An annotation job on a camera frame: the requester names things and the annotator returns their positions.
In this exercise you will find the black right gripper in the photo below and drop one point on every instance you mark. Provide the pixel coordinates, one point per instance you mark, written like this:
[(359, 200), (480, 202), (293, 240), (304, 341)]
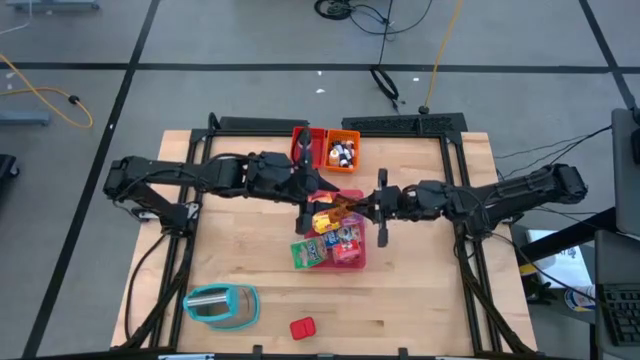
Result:
[(410, 202)]

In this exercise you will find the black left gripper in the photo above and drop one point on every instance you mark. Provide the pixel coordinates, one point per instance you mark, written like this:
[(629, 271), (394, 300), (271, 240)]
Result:
[(272, 175)]

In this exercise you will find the taco seasoning mix packet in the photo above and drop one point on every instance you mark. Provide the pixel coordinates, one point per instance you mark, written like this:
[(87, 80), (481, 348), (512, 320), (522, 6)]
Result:
[(344, 206)]

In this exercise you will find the yellow Corn Pops cereal box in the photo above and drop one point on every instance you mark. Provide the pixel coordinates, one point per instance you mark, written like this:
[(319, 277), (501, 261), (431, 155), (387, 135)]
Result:
[(326, 222)]

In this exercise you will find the blue Frosted Flakes cereal box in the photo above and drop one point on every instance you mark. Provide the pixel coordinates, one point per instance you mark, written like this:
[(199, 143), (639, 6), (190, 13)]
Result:
[(345, 235)]

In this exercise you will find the green Apple Jacks cereal box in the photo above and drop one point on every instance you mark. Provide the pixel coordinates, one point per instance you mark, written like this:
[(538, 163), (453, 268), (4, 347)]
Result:
[(308, 252)]

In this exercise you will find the smoked paprika tin red lid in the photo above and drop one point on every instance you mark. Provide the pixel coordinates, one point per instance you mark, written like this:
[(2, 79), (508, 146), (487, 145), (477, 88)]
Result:
[(302, 328)]

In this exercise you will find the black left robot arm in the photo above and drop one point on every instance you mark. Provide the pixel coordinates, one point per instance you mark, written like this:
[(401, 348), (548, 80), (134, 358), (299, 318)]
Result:
[(165, 172)]

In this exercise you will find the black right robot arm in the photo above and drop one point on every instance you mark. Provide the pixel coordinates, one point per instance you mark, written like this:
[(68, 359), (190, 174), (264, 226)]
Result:
[(525, 187)]

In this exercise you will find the red plastic mesh basket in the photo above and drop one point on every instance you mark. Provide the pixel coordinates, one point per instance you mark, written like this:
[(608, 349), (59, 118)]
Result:
[(319, 150)]

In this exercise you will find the pink translucent plastic bin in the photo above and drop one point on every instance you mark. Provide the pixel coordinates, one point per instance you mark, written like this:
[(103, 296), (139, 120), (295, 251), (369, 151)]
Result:
[(350, 267)]

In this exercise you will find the black perforated plate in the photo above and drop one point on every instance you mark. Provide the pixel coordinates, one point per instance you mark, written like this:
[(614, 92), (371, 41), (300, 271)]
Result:
[(400, 122), (265, 123)]

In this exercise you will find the steel box grater teal trim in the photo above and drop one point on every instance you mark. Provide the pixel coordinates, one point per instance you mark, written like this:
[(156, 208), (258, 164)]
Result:
[(220, 306)]

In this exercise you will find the black glove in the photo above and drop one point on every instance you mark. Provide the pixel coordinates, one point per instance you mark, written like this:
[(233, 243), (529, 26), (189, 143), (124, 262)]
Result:
[(540, 292)]

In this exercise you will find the white paper sheet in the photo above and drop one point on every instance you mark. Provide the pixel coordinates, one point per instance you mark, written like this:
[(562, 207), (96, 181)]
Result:
[(560, 260)]

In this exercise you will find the black desk beam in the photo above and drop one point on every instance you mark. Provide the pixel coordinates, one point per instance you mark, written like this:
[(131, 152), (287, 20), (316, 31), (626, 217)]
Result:
[(570, 235)]

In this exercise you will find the grey desk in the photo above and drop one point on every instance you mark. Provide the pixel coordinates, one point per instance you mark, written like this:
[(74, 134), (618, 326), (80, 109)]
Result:
[(610, 260)]

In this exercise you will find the black keyboard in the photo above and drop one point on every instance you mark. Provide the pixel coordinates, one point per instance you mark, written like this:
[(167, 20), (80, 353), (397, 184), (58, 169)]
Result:
[(622, 315)]

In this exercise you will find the black caster wheel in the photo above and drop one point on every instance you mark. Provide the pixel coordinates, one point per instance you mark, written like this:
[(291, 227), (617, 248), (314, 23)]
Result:
[(6, 165)]

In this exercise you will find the grey cart base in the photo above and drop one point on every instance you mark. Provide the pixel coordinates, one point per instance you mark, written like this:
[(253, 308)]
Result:
[(55, 4)]

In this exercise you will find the black aluminium table frame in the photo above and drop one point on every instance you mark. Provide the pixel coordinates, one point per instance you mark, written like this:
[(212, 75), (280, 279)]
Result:
[(445, 150)]

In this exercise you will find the grey floor bracket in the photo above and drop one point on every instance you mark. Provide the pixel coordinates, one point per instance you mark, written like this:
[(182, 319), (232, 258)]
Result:
[(25, 118)]

